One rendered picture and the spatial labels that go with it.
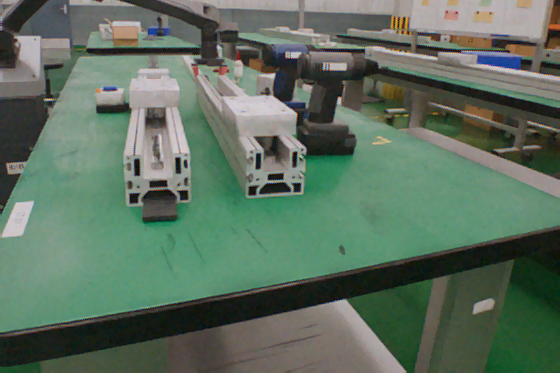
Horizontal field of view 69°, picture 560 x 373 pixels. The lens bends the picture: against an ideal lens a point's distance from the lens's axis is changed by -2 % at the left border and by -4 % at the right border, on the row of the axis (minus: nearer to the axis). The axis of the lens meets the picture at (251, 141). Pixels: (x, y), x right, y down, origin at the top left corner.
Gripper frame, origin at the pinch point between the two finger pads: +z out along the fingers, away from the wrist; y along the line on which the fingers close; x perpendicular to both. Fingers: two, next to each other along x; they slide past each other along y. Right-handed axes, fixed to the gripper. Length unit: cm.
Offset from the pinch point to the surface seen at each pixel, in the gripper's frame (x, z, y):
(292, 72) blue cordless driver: -41.7, -10.1, 16.3
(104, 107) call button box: -20.8, 3.0, -33.6
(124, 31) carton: 216, -7, -40
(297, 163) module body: -85, -1, 3
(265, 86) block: -16.3, -1.9, 16.1
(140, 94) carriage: -53, -7, -22
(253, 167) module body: -85, -1, -4
